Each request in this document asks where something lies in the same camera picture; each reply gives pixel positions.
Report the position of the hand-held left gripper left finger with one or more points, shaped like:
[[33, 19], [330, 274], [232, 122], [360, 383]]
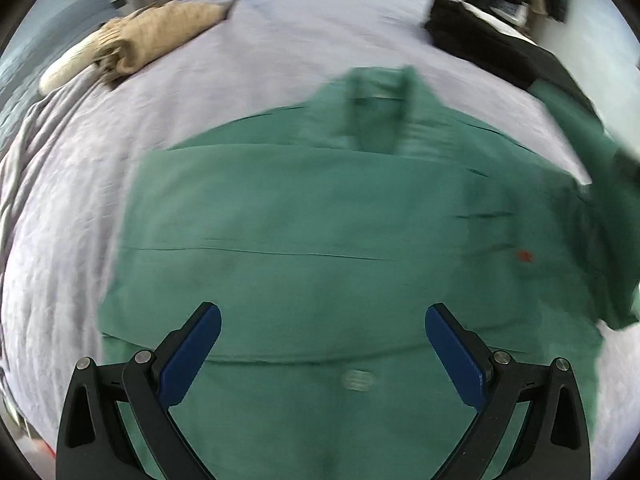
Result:
[[192, 355]]

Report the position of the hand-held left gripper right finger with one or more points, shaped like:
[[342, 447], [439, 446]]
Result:
[[457, 360]]

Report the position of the green shirt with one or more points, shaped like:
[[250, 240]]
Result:
[[320, 240]]

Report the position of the white pillow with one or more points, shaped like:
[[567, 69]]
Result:
[[62, 70]]

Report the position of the black garment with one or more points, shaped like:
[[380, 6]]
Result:
[[480, 42]]

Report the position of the beige folded garment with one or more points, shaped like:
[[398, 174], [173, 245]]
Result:
[[160, 35]]

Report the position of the grey pillow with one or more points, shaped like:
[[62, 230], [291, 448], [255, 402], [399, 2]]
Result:
[[45, 45]]

